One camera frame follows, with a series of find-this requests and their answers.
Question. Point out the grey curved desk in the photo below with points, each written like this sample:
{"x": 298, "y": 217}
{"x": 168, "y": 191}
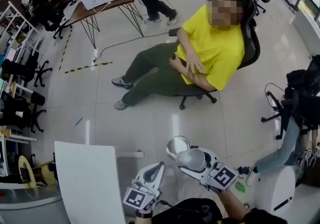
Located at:
{"x": 25, "y": 208}

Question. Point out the teal pen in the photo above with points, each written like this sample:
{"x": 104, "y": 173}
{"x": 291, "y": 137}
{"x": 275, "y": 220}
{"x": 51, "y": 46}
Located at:
{"x": 79, "y": 121}

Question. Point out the person's black shirt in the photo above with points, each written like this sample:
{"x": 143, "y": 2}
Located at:
{"x": 195, "y": 214}

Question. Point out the white table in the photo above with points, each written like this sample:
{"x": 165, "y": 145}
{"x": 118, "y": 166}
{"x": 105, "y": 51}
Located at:
{"x": 87, "y": 180}

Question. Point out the white power strip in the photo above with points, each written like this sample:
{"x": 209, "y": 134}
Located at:
{"x": 96, "y": 53}

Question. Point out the black wristband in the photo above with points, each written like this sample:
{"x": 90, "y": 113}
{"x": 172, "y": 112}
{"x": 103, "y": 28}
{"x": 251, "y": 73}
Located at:
{"x": 143, "y": 214}

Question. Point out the white rounded machine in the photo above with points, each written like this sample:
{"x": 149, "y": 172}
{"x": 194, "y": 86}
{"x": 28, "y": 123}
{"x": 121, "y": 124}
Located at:
{"x": 275, "y": 188}

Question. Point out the black waste bin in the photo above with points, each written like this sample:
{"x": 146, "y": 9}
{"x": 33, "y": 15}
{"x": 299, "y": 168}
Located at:
{"x": 37, "y": 98}

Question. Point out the yellow round table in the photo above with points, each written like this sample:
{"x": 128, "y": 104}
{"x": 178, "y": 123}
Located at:
{"x": 48, "y": 176}

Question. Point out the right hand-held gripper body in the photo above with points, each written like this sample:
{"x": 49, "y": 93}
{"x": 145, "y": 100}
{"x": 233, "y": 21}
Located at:
{"x": 221, "y": 176}

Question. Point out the wooden table black legs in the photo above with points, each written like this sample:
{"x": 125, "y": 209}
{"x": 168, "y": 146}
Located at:
{"x": 80, "y": 16}

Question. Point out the person's left forearm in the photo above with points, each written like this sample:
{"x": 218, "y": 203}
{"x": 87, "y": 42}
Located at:
{"x": 142, "y": 221}

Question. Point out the white metal shelf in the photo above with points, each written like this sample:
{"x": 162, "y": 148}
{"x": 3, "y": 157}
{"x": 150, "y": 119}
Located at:
{"x": 15, "y": 16}

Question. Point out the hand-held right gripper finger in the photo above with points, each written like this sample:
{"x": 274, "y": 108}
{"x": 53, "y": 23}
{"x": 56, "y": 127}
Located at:
{"x": 196, "y": 175}
{"x": 211, "y": 156}

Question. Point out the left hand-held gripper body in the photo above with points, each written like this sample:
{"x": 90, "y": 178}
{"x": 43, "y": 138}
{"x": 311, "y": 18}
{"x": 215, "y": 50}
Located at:
{"x": 137, "y": 198}

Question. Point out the person's right forearm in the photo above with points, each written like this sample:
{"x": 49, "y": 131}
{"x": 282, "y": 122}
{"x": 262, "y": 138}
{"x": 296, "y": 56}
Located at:
{"x": 235, "y": 205}

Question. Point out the green plastic object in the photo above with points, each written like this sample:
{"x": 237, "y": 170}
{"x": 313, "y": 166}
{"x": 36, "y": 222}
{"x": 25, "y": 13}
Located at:
{"x": 240, "y": 186}

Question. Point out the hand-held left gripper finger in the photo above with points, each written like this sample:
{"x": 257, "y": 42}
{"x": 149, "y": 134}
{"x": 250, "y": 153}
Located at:
{"x": 150, "y": 168}
{"x": 161, "y": 178}

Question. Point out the black yellow floor tape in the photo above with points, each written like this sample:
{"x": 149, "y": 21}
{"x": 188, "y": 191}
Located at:
{"x": 65, "y": 46}

